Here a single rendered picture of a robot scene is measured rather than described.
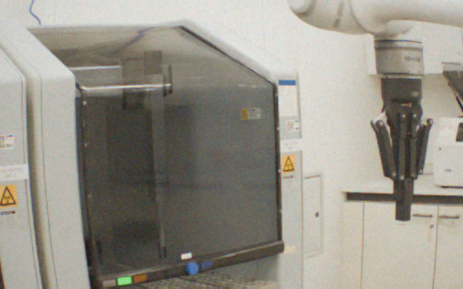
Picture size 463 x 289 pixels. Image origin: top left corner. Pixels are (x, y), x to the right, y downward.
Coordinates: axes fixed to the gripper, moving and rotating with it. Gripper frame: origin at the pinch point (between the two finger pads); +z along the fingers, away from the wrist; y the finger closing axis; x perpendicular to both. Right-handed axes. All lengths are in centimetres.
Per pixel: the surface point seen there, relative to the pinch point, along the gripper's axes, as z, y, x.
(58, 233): 9, -49, 53
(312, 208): 38, 110, 238
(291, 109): -14, 20, 82
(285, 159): -1, 17, 81
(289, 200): 10, 19, 81
